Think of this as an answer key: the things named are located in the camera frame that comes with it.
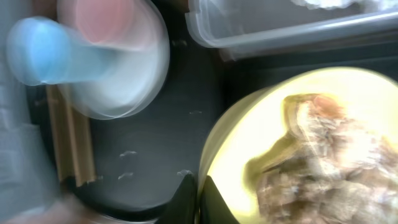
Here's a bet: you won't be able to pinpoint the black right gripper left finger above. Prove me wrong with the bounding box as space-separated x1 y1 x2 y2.
155 174 197 224

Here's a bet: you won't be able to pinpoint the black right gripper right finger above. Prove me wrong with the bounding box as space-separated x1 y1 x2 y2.
200 176 239 224

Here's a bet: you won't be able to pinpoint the yellow bowl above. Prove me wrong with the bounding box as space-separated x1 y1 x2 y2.
198 67 397 223

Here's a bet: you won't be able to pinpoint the pink cup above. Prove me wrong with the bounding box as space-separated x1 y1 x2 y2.
75 0 134 44

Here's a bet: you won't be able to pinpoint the blue cup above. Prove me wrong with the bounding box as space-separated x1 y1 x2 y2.
6 17 116 86

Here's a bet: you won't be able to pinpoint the round black tray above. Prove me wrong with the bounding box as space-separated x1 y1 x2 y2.
26 0 398 223

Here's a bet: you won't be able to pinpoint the food scraps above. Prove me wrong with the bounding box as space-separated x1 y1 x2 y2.
244 93 397 223

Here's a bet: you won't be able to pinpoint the wooden chopstick right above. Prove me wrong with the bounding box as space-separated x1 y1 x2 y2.
66 102 96 187

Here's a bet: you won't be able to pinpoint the wooden chopstick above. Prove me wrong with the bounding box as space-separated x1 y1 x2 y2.
46 85 75 182
66 102 96 187

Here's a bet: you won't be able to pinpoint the white plate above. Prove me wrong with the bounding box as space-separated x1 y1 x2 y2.
58 1 170 120

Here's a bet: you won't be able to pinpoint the wooden chopstick left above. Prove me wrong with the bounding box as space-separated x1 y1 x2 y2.
46 85 75 182

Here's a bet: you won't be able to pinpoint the clear plastic bin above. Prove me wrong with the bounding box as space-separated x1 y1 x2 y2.
185 0 397 60

